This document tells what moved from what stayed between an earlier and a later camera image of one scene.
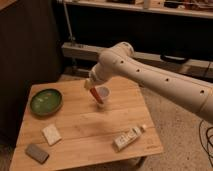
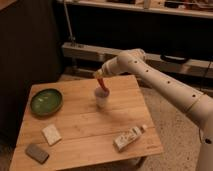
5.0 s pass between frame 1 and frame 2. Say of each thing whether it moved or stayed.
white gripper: moved
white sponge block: stayed
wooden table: stayed
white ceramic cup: stayed
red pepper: moved
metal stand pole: stayed
